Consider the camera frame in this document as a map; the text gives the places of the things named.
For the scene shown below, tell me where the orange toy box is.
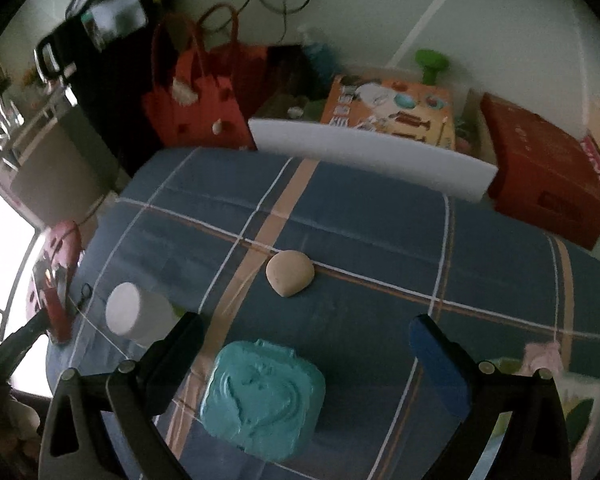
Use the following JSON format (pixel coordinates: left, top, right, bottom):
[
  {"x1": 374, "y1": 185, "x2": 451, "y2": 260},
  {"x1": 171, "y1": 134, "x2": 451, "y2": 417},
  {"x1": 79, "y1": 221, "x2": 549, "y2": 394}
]
[{"x1": 321, "y1": 75, "x2": 455, "y2": 151}]

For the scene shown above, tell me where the red handbag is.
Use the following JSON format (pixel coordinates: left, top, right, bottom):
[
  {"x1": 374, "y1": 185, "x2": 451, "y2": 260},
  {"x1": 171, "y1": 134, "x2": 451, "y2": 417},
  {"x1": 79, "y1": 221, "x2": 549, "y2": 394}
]
[{"x1": 143, "y1": 3, "x2": 268, "y2": 151}]

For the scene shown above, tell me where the shallow teal cardboard tray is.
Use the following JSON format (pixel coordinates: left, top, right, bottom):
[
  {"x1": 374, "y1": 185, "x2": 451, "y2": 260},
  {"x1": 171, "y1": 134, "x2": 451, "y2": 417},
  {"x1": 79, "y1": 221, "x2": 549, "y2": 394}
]
[{"x1": 444, "y1": 361, "x2": 572, "y2": 479}]

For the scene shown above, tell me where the red cardboard box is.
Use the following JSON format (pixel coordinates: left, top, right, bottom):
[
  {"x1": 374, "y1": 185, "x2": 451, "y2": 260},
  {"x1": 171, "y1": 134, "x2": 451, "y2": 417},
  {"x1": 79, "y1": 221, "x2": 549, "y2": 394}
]
[{"x1": 480, "y1": 93, "x2": 600, "y2": 250}]

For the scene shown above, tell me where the teal square toy box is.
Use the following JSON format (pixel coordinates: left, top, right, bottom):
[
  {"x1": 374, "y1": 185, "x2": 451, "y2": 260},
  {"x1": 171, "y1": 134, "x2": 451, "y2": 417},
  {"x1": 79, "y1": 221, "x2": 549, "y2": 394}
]
[{"x1": 200, "y1": 339, "x2": 326, "y2": 462}]

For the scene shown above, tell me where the blue plaid table cloth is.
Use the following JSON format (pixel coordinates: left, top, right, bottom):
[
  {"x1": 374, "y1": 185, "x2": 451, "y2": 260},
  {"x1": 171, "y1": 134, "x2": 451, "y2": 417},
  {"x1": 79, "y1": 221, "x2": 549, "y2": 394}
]
[{"x1": 46, "y1": 148, "x2": 600, "y2": 479}]

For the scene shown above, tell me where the green toy dumbbell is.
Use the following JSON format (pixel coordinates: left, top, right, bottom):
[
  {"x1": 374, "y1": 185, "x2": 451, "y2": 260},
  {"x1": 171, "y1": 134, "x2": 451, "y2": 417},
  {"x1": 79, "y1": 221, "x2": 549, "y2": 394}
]
[{"x1": 415, "y1": 49, "x2": 450, "y2": 86}]

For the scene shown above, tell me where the beige makeup sponge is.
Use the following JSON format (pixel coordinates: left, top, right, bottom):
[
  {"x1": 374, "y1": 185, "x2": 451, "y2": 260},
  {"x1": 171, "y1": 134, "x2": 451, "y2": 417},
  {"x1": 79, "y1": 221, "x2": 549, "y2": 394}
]
[{"x1": 265, "y1": 250, "x2": 315, "y2": 298}]

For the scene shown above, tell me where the white green pill bottle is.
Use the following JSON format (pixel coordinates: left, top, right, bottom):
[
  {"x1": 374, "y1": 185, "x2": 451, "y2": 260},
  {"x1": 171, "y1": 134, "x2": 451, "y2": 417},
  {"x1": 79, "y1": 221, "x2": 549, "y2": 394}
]
[{"x1": 105, "y1": 282, "x2": 180, "y2": 348}]

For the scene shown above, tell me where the pink beige cloth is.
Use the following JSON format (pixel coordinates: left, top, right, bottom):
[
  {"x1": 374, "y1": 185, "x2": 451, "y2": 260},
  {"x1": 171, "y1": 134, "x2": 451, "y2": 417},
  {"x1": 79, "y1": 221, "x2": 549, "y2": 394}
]
[{"x1": 516, "y1": 341, "x2": 564, "y2": 377}]

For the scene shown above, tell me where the yellow green scrub sponge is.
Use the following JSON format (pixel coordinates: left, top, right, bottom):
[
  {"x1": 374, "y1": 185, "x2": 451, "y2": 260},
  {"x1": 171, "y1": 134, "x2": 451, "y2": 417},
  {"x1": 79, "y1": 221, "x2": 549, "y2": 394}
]
[{"x1": 566, "y1": 399, "x2": 594, "y2": 453}]

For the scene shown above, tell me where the white foam board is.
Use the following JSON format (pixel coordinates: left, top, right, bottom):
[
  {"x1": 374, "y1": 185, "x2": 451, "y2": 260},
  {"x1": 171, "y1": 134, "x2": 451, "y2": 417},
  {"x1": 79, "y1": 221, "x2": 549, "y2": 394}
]
[{"x1": 249, "y1": 118, "x2": 498, "y2": 203}]

